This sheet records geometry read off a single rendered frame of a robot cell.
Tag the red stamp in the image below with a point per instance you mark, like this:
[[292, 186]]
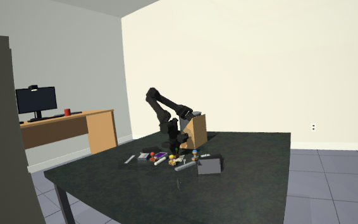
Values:
[[153, 160]]

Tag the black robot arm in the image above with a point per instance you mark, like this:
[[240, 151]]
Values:
[[163, 116]]

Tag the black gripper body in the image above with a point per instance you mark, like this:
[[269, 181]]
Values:
[[171, 139]]

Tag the grey flat bar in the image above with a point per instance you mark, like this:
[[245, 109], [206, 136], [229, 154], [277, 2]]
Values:
[[185, 166]]

